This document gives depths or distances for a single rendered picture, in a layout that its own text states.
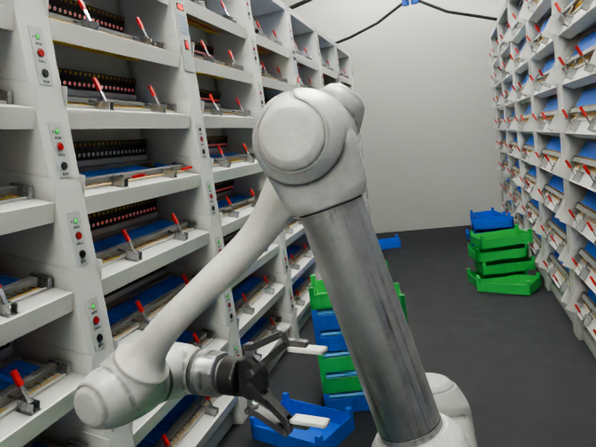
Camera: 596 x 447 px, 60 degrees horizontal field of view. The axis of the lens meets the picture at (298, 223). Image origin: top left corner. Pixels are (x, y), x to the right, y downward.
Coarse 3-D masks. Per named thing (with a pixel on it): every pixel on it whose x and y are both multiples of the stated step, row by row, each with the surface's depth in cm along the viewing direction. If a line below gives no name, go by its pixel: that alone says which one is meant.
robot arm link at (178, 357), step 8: (176, 344) 105; (184, 344) 106; (176, 352) 102; (184, 352) 103; (192, 352) 103; (168, 360) 99; (176, 360) 100; (184, 360) 101; (176, 368) 99; (184, 368) 101; (176, 376) 99; (184, 376) 100; (176, 384) 99; (184, 384) 100; (176, 392) 100; (184, 392) 102; (168, 400) 100
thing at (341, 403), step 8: (328, 400) 189; (336, 400) 188; (344, 400) 188; (352, 400) 188; (360, 400) 188; (336, 408) 189; (344, 408) 189; (352, 408) 189; (360, 408) 188; (368, 408) 188
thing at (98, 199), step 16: (96, 160) 153; (112, 160) 160; (128, 160) 168; (160, 160) 181; (176, 160) 179; (192, 160) 177; (80, 176) 120; (160, 176) 161; (192, 176) 173; (96, 192) 126; (112, 192) 131; (128, 192) 138; (144, 192) 145; (160, 192) 154; (96, 208) 126
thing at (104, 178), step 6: (156, 168) 162; (162, 168) 164; (168, 168) 167; (174, 168) 171; (180, 168) 175; (108, 174) 140; (114, 174) 141; (120, 174) 142; (126, 174) 145; (132, 174) 148; (150, 174) 157; (156, 174) 159; (162, 174) 161; (90, 180) 131; (96, 180) 133; (102, 180) 135; (108, 180) 138; (90, 186) 128
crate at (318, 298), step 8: (312, 280) 201; (320, 280) 202; (392, 280) 180; (312, 288) 183; (320, 288) 203; (312, 296) 183; (320, 296) 183; (312, 304) 184; (320, 304) 183; (328, 304) 183
